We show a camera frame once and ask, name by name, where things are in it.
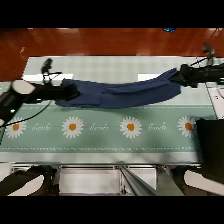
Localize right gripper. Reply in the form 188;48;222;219
170;63;190;87

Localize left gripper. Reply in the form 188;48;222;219
59;83;81;102

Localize blue shirt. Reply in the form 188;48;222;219
54;67;183;110

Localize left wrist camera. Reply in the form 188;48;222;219
39;57;63;85

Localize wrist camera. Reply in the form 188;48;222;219
39;57;63;85
201;41;216;67

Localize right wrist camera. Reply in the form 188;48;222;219
201;41;216;67

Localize black cable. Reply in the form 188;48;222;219
0;99;54;130

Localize silver frame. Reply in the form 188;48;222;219
0;161;224;197

